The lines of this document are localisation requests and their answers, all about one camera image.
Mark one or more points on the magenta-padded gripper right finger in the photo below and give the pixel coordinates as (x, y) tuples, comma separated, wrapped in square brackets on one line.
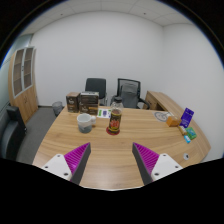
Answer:
[(147, 159)]

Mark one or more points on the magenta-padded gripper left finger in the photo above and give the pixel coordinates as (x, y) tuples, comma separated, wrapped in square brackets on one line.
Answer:
[(76, 159)]

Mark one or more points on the clear drink bottle black cap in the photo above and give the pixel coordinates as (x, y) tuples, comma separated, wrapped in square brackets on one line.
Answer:
[(115, 120)]

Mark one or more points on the white grey mug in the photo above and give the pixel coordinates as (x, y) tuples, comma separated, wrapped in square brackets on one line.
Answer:
[(85, 122)]

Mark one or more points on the small blue white item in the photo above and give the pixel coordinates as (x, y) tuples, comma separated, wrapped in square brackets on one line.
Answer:
[(187, 138)]

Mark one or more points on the small tan box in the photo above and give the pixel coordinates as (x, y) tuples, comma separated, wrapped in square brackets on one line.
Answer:
[(182, 130)]

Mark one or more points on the orange cardboard box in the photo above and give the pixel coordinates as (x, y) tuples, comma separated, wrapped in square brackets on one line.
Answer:
[(173, 121)]

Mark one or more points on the green flat box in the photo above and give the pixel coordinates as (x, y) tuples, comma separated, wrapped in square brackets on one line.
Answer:
[(191, 133)]

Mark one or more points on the white green purple leaflet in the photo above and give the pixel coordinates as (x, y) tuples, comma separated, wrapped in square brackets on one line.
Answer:
[(103, 113)]

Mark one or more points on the grey waste bin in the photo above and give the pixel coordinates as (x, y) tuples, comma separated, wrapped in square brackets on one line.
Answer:
[(57, 108)]

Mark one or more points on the large dark brown carton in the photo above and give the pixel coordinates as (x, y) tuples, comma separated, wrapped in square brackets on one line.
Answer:
[(89, 104)]

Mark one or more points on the small dark brown carton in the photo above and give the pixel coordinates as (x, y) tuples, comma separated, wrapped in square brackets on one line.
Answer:
[(72, 102)]

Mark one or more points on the purple packet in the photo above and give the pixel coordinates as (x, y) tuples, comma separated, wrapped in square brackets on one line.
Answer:
[(187, 117)]

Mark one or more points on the wooden side desk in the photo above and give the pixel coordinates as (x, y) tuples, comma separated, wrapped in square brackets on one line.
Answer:
[(161, 100)]

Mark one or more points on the grey mesh office chair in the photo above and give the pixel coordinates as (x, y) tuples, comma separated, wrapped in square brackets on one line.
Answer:
[(129, 93)]

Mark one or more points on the black leather sofa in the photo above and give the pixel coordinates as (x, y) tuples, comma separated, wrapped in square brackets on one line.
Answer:
[(11, 133)]

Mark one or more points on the black office chair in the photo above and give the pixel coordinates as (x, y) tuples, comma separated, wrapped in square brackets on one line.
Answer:
[(95, 86)]

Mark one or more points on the wooden glass-door cabinet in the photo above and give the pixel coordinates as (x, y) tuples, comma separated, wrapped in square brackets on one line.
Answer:
[(26, 100)]

